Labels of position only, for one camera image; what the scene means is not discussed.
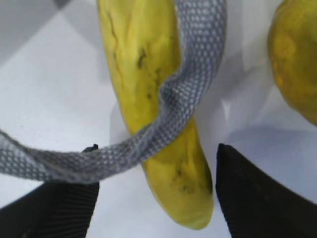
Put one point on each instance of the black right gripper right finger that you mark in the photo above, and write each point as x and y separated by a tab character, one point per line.
255	205

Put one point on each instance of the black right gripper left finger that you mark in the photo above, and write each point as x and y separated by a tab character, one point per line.
52	210

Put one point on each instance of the yellow pear-shaped fruit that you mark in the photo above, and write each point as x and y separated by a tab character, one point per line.
292	51

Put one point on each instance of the navy blue lunch bag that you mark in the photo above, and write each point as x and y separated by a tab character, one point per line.
202	28

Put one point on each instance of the yellow banana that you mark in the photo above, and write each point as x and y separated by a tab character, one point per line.
142	49

